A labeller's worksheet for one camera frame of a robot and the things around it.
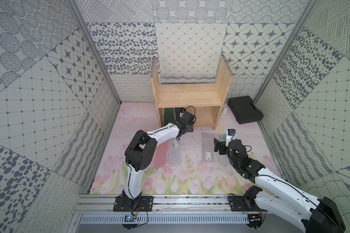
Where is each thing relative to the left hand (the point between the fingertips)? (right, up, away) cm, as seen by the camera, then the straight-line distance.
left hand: (185, 122), depth 96 cm
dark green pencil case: (-12, +5, +7) cm, 15 cm away
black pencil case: (+3, -3, -8) cm, 9 cm away
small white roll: (+30, +7, +11) cm, 32 cm away
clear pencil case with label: (+15, -17, -1) cm, 23 cm away
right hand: (+22, -9, -14) cm, 27 cm away
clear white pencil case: (-7, -22, -4) cm, 23 cm away
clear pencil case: (+23, -23, -7) cm, 33 cm away
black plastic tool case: (+47, +9, +15) cm, 50 cm away
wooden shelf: (+12, +14, -12) cm, 22 cm away
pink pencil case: (-15, -20, -5) cm, 26 cm away
